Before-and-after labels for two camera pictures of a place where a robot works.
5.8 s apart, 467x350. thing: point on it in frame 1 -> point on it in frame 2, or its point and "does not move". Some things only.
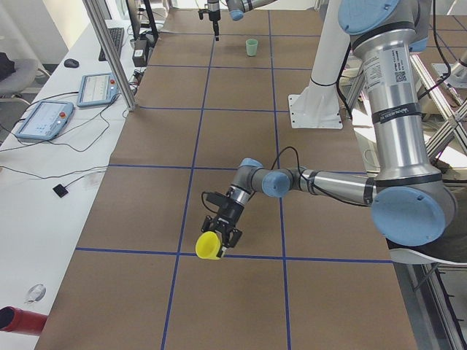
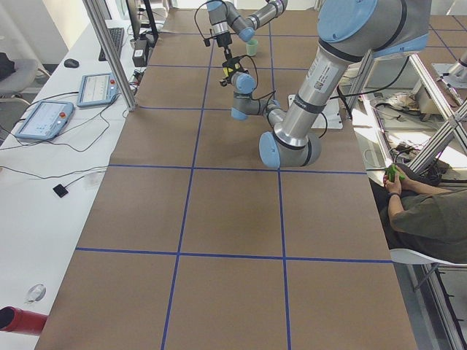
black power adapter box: x=140 y=55 does not move
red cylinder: x=15 y=320 does not move
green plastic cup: x=252 y=47 does not move
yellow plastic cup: x=207 y=246 -> x=226 y=70
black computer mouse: x=71 y=63 does not move
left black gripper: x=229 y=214 -> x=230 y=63
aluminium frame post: x=101 y=25 does not move
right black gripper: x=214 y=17 -> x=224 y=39
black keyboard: x=117 y=37 does not move
